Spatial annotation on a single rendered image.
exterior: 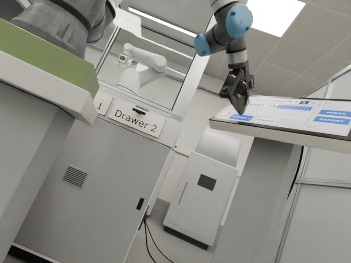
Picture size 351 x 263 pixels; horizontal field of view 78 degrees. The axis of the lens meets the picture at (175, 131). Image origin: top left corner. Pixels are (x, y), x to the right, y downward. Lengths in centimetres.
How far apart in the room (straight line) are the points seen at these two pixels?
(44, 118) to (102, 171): 80
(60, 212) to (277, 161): 104
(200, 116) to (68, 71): 407
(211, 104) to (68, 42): 413
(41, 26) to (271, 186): 83
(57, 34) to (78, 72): 10
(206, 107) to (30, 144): 419
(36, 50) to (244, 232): 83
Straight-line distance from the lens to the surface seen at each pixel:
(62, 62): 46
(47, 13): 54
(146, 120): 118
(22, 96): 46
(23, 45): 49
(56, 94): 41
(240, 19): 67
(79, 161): 124
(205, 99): 456
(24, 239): 139
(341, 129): 85
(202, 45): 77
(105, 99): 124
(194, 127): 438
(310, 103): 105
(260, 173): 92
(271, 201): 89
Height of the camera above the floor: 69
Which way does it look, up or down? 10 degrees up
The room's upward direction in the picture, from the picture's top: 23 degrees clockwise
